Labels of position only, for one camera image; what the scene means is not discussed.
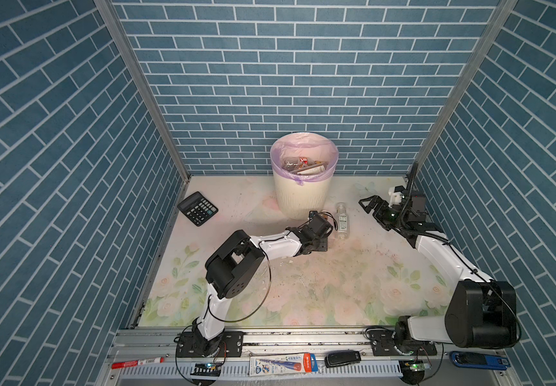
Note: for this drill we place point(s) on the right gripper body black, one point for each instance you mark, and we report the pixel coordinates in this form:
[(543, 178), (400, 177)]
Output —
[(387, 217)]

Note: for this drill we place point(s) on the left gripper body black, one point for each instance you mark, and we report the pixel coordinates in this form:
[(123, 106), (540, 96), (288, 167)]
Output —
[(321, 243)]

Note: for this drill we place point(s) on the clear bottle green white label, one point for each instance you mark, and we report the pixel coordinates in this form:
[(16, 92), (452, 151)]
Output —
[(343, 221)]

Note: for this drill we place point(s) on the frosted clear square bottle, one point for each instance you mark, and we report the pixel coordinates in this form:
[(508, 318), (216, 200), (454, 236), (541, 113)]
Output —
[(312, 169)]

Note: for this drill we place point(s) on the clear bottle red label yellow cap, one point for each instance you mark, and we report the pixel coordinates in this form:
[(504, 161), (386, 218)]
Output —
[(294, 163)]

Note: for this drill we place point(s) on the brown coffee bottle sideways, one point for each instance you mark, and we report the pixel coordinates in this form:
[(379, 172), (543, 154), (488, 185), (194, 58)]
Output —
[(315, 168)]

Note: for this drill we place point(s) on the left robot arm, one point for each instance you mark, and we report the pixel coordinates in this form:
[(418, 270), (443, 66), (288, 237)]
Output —
[(229, 271)]

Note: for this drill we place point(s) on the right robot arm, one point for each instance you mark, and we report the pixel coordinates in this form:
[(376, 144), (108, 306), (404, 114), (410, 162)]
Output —
[(481, 312)]

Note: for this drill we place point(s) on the white ribbed trash bin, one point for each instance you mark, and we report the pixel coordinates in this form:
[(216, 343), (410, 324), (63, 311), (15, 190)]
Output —
[(296, 201)]

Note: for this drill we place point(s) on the purple plastic bin liner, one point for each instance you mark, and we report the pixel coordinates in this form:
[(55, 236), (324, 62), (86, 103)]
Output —
[(309, 145)]

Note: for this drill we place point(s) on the black desk calculator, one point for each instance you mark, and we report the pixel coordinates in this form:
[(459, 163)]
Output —
[(197, 208)]

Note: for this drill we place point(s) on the black stapler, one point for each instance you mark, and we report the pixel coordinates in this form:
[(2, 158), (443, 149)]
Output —
[(342, 358)]

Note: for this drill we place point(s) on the packaged toothbrush box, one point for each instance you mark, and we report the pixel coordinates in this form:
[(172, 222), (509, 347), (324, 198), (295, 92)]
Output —
[(281, 365)]

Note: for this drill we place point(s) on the blue utility knife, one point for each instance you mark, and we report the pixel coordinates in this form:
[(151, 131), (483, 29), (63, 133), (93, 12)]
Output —
[(479, 361)]

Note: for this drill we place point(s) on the red marker pen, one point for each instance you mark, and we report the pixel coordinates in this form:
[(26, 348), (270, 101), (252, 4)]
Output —
[(135, 363)]

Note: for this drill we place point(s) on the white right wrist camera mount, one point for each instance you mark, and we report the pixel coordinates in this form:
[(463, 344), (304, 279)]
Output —
[(396, 195)]

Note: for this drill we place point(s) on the aluminium rail frame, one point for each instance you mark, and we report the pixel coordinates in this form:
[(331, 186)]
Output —
[(424, 364)]

